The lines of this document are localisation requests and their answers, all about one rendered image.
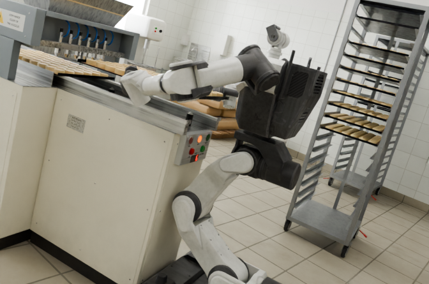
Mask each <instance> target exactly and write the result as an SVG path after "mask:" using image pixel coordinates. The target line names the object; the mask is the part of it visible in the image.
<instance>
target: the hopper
mask: <svg viewBox="0 0 429 284"><path fill-rule="evenodd" d="M24 3H25V4H28V5H31V6H35V7H37V8H41V9H44V10H48V11H53V12H56V13H61V14H64V15H69V16H72V17H77V18H80V19H84V20H89V21H92V22H97V23H100V24H105V25H108V26H112V27H115V26H116V25H117V24H118V23H119V22H120V21H121V20H122V19H123V18H124V17H125V16H126V14H127V13H128V12H129V11H130V10H131V9H132V8H133V7H134V6H132V5H130V4H126V3H123V2H121V1H118V0H24Z"/></svg>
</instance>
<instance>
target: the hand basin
mask: <svg viewBox="0 0 429 284"><path fill-rule="evenodd" d="M189 37H190V35H189V34H185V33H183V36H182V39H181V44H182V45H186V46H187V44H188V40H189ZM230 40H231V36H230V35H227V34H222V33H217V32H215V34H214V38H213V42H212V46H211V48H210V47H206V46H203V45H199V44H196V43H191V45H190V50H189V53H188V58H187V59H185V58H182V57H175V56H174V58H173V61H172V62H173V63H177V62H180V61H185V60H192V61H193V63H194V62H197V61H206V62H207V61H208V58H209V53H210V52H211V53H213V54H217V55H219V56H220V55H222V56H227V51H228V48H229V44H230Z"/></svg>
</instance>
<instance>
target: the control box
mask: <svg viewBox="0 0 429 284"><path fill-rule="evenodd" d="M208 135H210V138H209V140H208V141H207V140H206V138H207V136H208ZM211 135H212V131H210V130H199V131H189V132H187V133H186V135H181V136H180V140H179V145H178V148H177V153H176V157H175V160H174V164H176V165H179V166H180V165H184V164H187V163H191V162H195V159H196V156H197V155H198V158H197V159H196V160H197V161H199V160H203V159H205V158H206V154H207V150H208V147H209V143H210V140H211ZM200 136H202V140H201V141H200V142H198V139H199V137H200ZM191 137H193V142H192V143H191V144H189V140H190V138H191ZM202 146H205V150H204V152H203V153H202V152H201V151H200V149H201V147H202ZM191 148H194V150H195V152H194V153H193V154H192V155H190V149H191ZM193 156H194V158H193ZM192 158H193V160H192Z"/></svg>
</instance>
